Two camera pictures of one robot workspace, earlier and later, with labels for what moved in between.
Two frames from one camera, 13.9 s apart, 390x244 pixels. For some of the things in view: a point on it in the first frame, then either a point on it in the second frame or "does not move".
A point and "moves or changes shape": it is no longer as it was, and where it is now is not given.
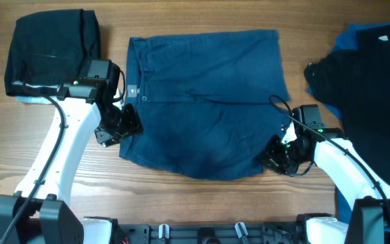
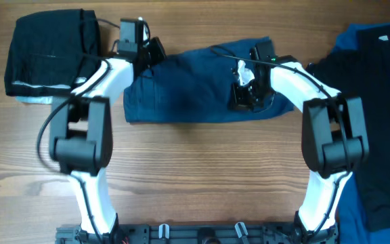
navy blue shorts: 205,102 moves or changes shape
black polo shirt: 367,87 does not move
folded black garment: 52,47 does not move
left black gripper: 133,125 → 160,55
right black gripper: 271,156 → 237,102
